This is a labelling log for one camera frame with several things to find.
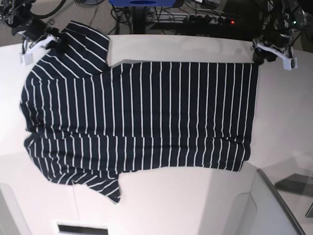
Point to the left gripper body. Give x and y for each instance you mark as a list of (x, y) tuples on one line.
[(259, 56)]

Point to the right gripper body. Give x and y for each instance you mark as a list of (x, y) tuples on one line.
[(60, 42)]

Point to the navy white striped t-shirt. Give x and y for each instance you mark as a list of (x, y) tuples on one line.
[(90, 122)]

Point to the blue bin under table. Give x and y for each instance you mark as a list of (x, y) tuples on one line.
[(142, 3)]

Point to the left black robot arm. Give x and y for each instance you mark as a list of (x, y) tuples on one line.
[(281, 19)]

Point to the white slotted panel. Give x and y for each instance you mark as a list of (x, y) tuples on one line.
[(66, 227)]

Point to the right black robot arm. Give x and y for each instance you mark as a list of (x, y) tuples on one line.
[(17, 15)]

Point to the black power strip red light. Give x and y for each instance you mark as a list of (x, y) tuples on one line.
[(210, 19)]

